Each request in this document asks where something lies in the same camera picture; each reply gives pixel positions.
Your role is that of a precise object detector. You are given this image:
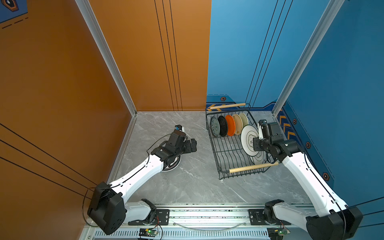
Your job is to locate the white plate green rim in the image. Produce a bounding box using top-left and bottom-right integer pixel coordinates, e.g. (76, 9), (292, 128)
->
(162, 156), (181, 172)

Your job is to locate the black wire dish rack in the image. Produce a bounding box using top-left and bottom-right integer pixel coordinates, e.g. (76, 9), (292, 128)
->
(206, 105), (274, 180)

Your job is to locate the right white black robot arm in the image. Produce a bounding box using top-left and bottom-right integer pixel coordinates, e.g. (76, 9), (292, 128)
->
(253, 120), (363, 240)

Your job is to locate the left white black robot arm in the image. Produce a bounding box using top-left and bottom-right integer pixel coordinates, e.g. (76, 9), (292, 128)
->
(82, 125), (197, 235)

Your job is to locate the cream small plate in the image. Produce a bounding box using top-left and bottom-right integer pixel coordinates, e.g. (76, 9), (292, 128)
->
(239, 112), (249, 127)

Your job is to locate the beige small plate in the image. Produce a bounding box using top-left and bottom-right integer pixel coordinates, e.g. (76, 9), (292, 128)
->
(233, 114), (243, 135)

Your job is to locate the grey-green patterned small plate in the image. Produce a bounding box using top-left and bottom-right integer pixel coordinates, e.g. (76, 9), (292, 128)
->
(210, 116), (220, 138)

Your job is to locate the orange small plate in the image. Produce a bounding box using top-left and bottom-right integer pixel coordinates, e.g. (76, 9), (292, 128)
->
(225, 115), (236, 136)

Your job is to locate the black small plate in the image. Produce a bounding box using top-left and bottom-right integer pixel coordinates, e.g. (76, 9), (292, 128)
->
(218, 116), (228, 137)

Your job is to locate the left green circuit board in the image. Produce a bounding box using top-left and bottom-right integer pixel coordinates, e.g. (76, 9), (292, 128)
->
(138, 229), (159, 240)

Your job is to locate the green circuit board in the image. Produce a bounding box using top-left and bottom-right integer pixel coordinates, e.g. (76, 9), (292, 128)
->
(138, 229), (159, 240)
(267, 229), (291, 240)

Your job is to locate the right green circuit board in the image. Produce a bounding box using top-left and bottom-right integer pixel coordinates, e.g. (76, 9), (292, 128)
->
(267, 229), (291, 240)

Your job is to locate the far wooden rack handle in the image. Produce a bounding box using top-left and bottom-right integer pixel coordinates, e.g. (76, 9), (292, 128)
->
(208, 103), (246, 110)

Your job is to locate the wooden rack handle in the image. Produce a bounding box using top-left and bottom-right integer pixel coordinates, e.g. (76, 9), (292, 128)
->
(208, 103), (246, 110)
(229, 162), (279, 174)

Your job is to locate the near wooden rack handle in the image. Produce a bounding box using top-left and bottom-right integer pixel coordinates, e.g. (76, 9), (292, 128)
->
(229, 162), (279, 174)

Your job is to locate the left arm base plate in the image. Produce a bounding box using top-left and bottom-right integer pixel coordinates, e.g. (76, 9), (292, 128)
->
(128, 209), (170, 226)

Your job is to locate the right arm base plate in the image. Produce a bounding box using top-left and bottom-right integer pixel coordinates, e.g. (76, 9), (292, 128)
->
(248, 209), (291, 226)

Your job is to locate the aluminium front rail frame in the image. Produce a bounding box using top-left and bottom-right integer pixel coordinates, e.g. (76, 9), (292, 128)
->
(80, 204), (311, 240)

